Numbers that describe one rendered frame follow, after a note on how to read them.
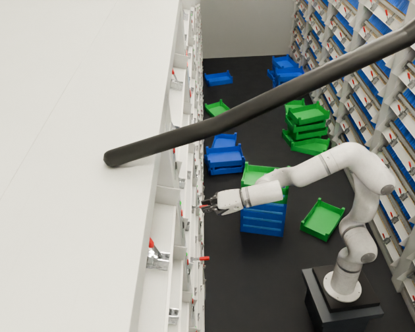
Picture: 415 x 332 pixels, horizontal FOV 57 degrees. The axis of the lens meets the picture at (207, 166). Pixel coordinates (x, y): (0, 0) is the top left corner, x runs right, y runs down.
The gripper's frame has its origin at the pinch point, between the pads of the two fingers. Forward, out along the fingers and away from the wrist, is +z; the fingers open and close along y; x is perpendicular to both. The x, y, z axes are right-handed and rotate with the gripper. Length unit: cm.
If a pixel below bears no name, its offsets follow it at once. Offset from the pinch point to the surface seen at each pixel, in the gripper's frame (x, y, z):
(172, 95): 55, -5, -5
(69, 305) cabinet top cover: 79, -93, -8
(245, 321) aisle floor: -97, 1, 5
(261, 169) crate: -60, 86, -22
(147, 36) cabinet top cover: 79, -19, -8
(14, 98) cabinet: 85, -49, 14
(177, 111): 54, -15, -7
